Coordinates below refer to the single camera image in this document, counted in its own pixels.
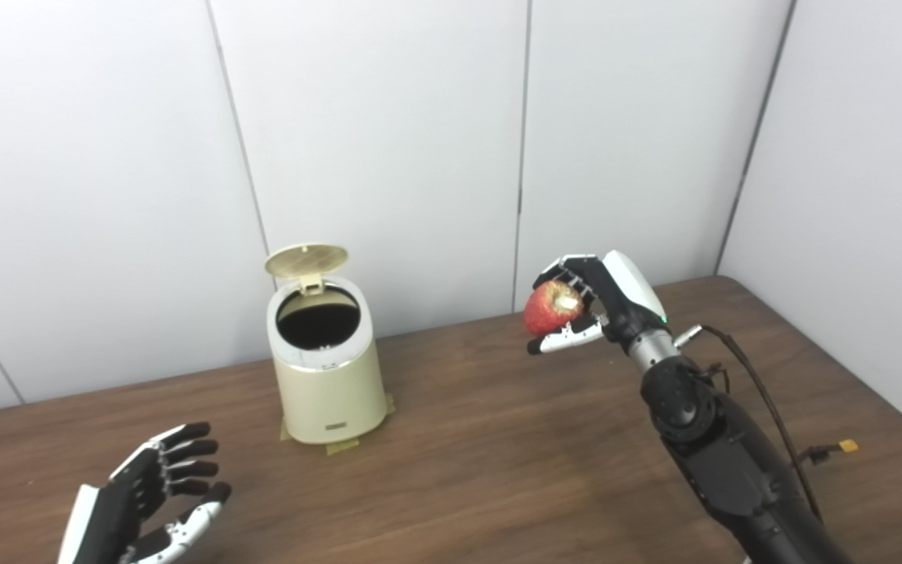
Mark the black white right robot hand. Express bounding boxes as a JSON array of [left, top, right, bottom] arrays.
[[527, 251, 669, 356]]

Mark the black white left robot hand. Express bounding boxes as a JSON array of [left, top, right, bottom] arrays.
[[57, 422, 233, 564]]

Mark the red apple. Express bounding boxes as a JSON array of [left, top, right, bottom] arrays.
[[523, 280, 586, 338]]

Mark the cream-colored bin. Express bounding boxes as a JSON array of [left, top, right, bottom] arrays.
[[266, 274, 389, 446]]

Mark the cream round bin lid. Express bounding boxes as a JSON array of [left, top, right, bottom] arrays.
[[265, 244, 349, 295]]

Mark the yellow plug on black cable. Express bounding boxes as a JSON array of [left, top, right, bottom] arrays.
[[799, 440, 860, 465]]

